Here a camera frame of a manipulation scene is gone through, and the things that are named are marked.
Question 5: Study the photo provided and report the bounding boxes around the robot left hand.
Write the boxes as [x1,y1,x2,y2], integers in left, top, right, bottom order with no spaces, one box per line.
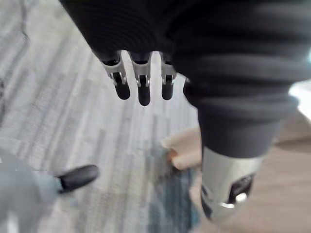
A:
[59,0,311,223]

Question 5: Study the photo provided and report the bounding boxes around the white bed sheet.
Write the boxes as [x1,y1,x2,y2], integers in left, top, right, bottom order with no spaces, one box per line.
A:
[288,81,311,117]

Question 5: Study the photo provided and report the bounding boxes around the dark robot foot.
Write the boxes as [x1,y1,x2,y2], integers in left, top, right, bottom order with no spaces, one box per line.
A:
[55,164,101,195]

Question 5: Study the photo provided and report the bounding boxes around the silver robot leg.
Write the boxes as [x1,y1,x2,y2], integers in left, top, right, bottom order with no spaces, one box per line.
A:
[0,143,63,233]

